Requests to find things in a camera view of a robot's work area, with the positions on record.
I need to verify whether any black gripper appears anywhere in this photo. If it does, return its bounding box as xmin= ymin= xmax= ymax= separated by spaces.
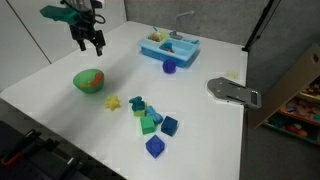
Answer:
xmin=69 ymin=13 xmax=107 ymax=57

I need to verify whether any orange toy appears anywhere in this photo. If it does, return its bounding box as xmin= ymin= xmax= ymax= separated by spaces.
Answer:
xmin=89 ymin=73 xmax=104 ymax=88

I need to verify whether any dark teal animal toy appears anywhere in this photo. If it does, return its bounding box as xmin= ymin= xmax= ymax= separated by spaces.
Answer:
xmin=128 ymin=95 xmax=146 ymax=112

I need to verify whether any green plastic bowl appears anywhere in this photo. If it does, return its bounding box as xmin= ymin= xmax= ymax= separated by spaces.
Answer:
xmin=72 ymin=68 xmax=106 ymax=95

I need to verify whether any yellow star toy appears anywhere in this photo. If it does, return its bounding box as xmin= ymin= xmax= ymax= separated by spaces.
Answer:
xmin=103 ymin=95 xmax=122 ymax=112

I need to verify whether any blue toy in sink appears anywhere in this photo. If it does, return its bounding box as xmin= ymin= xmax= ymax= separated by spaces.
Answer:
xmin=159 ymin=42 xmax=176 ymax=54

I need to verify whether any light blue toy sink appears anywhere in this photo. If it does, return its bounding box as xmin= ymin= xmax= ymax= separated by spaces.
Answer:
xmin=138 ymin=31 xmax=202 ymax=69

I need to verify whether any grey toy faucet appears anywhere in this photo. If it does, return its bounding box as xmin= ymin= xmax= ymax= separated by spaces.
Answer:
xmin=169 ymin=9 xmax=195 ymax=40

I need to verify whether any light blue toy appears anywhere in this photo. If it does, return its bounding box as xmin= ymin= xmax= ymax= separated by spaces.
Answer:
xmin=145 ymin=105 xmax=164 ymax=125

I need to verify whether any green block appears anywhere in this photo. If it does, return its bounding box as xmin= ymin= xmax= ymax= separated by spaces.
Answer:
xmin=139 ymin=115 xmax=157 ymax=135

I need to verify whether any dark blue block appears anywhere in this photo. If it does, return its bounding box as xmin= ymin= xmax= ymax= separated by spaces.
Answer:
xmin=160 ymin=115 xmax=179 ymax=137

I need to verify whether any royal blue block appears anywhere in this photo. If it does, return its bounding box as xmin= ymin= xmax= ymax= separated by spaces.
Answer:
xmin=145 ymin=134 xmax=166 ymax=159

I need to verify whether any yellow-green sink basket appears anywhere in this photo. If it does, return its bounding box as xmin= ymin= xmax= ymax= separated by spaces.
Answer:
xmin=145 ymin=30 xmax=170 ymax=44

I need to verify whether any purple blue ball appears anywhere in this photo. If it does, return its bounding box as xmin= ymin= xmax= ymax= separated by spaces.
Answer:
xmin=162 ymin=59 xmax=177 ymax=74

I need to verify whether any small pale yellow piece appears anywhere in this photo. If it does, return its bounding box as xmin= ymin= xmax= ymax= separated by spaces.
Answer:
xmin=225 ymin=70 xmax=240 ymax=80

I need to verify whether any grey metal plate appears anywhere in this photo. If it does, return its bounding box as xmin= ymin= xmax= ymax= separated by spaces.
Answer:
xmin=206 ymin=76 xmax=263 ymax=110

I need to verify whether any black tripod pole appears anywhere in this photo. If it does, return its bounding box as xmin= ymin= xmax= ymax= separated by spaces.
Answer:
xmin=242 ymin=0 xmax=281 ymax=53

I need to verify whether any shelf with colourful toys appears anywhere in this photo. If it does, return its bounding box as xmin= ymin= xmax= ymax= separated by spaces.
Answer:
xmin=263 ymin=76 xmax=320 ymax=145

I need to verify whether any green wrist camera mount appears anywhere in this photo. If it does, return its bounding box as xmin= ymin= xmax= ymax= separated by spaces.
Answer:
xmin=39 ymin=4 xmax=81 ymax=25

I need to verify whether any black clamp with red handle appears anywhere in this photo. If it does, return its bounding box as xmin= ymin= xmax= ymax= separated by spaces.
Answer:
xmin=0 ymin=129 xmax=43 ymax=168

